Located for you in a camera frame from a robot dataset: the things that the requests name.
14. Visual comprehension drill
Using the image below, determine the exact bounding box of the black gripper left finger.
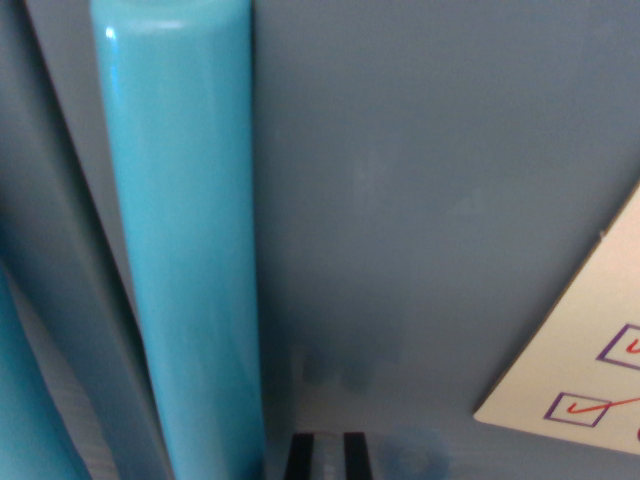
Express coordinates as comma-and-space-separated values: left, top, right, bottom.
283, 432, 316, 480

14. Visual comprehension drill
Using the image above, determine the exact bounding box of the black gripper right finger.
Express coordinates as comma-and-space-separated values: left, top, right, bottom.
342, 431, 374, 480

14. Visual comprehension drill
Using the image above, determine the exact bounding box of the gray-blue fridge door with display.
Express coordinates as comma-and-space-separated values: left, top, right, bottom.
0, 0, 169, 480

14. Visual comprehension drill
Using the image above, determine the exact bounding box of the cream checklist card with fruits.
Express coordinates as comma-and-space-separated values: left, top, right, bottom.
472, 182, 640, 457

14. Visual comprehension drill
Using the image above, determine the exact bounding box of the teal handle on card door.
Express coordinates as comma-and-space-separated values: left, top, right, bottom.
89, 0, 267, 480

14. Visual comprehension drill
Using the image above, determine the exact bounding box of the teal handle on display door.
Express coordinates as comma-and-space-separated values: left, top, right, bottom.
0, 257, 94, 480

